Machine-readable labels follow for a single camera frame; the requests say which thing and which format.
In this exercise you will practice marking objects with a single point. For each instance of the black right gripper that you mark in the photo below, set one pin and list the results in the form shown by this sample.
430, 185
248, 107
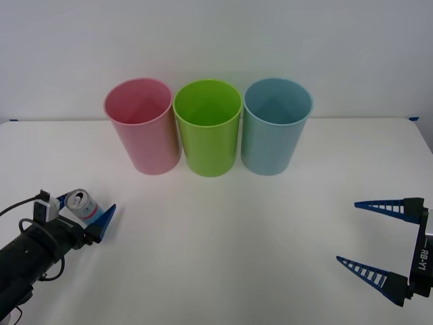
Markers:
423, 264

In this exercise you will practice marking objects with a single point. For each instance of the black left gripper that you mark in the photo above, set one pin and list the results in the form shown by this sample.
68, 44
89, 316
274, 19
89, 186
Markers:
72, 235

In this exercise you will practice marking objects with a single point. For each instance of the silver can with pink print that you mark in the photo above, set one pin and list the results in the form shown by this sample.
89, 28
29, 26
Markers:
86, 210

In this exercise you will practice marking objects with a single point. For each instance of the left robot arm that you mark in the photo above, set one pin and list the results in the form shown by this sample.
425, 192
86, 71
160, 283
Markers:
20, 252

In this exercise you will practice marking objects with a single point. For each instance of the pink plastic bin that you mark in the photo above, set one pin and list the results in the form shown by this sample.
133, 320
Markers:
152, 149

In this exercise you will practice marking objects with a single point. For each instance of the green plastic bin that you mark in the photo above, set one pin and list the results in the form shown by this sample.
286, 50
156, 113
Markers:
208, 152

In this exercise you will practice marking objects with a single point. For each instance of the pale blue plastic bin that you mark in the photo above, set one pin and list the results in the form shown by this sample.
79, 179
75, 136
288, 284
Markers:
270, 149

